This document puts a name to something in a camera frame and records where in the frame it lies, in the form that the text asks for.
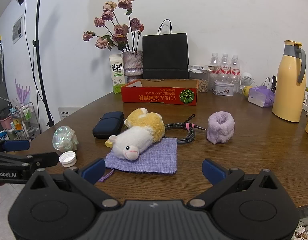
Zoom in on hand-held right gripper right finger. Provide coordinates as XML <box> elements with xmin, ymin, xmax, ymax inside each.
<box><xmin>188</xmin><ymin>159</ymin><xmax>284</xmax><ymax>209</ymax></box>

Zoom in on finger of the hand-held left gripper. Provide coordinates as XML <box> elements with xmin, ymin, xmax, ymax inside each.
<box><xmin>0</xmin><ymin>137</ymin><xmax>31</xmax><ymax>153</ymax></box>
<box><xmin>0</xmin><ymin>151</ymin><xmax>60</xmax><ymax>172</ymax></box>

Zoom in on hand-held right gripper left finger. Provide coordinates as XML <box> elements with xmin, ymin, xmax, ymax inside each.
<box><xmin>25</xmin><ymin>158</ymin><xmax>120</xmax><ymax>210</ymax></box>

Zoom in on white bottle cap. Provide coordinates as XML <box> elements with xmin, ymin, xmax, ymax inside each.
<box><xmin>59</xmin><ymin>151</ymin><xmax>77</xmax><ymax>167</ymax></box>

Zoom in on iridescent wrapper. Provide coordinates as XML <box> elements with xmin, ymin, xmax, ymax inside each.
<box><xmin>52</xmin><ymin>126</ymin><xmax>79</xmax><ymax>153</ymax></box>

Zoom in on purple fluffy wristband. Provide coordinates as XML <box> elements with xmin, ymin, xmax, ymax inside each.
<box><xmin>207</xmin><ymin>112</ymin><xmax>235</xmax><ymax>145</ymax></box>

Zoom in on dark blue zip case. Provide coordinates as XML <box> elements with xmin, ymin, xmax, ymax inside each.
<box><xmin>92</xmin><ymin>111</ymin><xmax>125</xmax><ymax>139</ymax></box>

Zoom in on braided black charging cable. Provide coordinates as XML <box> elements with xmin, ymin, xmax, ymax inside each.
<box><xmin>164</xmin><ymin>114</ymin><xmax>207</xmax><ymax>145</ymax></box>

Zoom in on purple woven drawstring pouch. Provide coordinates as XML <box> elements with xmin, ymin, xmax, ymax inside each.
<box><xmin>99</xmin><ymin>138</ymin><xmax>178</xmax><ymax>182</ymax></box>

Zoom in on white and yellow plush toy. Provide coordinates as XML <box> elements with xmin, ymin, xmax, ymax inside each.
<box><xmin>109</xmin><ymin>108</ymin><xmax>166</xmax><ymax>161</ymax></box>

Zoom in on orange cardboard box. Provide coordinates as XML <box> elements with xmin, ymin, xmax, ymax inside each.
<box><xmin>120</xmin><ymin>79</ymin><xmax>199</xmax><ymax>106</ymax></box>

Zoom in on metal rolling cart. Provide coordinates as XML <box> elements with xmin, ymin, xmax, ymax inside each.
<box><xmin>0</xmin><ymin>102</ymin><xmax>41</xmax><ymax>141</ymax></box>

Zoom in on small printed tin box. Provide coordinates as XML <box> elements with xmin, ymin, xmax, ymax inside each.
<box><xmin>211</xmin><ymin>81</ymin><xmax>234</xmax><ymax>96</ymax></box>

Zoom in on clear container of seeds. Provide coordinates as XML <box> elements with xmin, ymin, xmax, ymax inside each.
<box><xmin>189</xmin><ymin>69</ymin><xmax>210</xmax><ymax>92</ymax></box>

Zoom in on purple tissue pack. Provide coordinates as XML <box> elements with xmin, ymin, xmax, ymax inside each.
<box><xmin>248</xmin><ymin>85</ymin><xmax>275</xmax><ymax>108</ymax></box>

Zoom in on black studio light stand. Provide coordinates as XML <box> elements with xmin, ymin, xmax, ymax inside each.
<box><xmin>12</xmin><ymin>0</ymin><xmax>55</xmax><ymax>127</ymax></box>

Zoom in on small white desk fan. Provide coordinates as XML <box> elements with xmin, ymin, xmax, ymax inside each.
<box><xmin>240</xmin><ymin>72</ymin><xmax>255</xmax><ymax>88</ymax></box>

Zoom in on white green milk carton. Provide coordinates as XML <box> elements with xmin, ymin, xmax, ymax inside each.
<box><xmin>109</xmin><ymin>54</ymin><xmax>126</xmax><ymax>94</ymax></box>

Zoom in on flat white carton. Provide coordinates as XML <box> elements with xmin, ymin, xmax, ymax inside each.
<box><xmin>188</xmin><ymin>65</ymin><xmax>221</xmax><ymax>71</ymax></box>

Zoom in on clear water bottle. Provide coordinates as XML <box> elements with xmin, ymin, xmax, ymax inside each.
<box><xmin>210</xmin><ymin>53</ymin><xmax>221</xmax><ymax>83</ymax></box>
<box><xmin>220</xmin><ymin>54</ymin><xmax>231</xmax><ymax>83</ymax></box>
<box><xmin>230</xmin><ymin>55</ymin><xmax>242</xmax><ymax>85</ymax></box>

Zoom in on purple mottled vase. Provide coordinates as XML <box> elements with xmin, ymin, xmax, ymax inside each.
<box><xmin>122</xmin><ymin>51</ymin><xmax>144</xmax><ymax>77</ymax></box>

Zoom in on yellow thermos jug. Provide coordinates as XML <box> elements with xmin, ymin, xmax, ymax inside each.
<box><xmin>272</xmin><ymin>40</ymin><xmax>307</xmax><ymax>123</ymax></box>

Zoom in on black paper bag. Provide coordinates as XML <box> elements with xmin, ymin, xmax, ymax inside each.
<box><xmin>142</xmin><ymin>19</ymin><xmax>189</xmax><ymax>80</ymax></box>

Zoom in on dried pink rose bouquet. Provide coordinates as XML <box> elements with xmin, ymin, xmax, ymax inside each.
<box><xmin>82</xmin><ymin>0</ymin><xmax>145</xmax><ymax>53</ymax></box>

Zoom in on purple plant wall sticker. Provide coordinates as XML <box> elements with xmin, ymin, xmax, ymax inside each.
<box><xmin>14</xmin><ymin>78</ymin><xmax>32</xmax><ymax>105</ymax></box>

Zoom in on white charging cables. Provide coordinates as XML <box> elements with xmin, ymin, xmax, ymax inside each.
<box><xmin>261</xmin><ymin>77</ymin><xmax>277</xmax><ymax>93</ymax></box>

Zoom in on wall paper notice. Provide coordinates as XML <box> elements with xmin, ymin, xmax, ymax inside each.
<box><xmin>12</xmin><ymin>17</ymin><xmax>23</xmax><ymax>43</ymax></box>

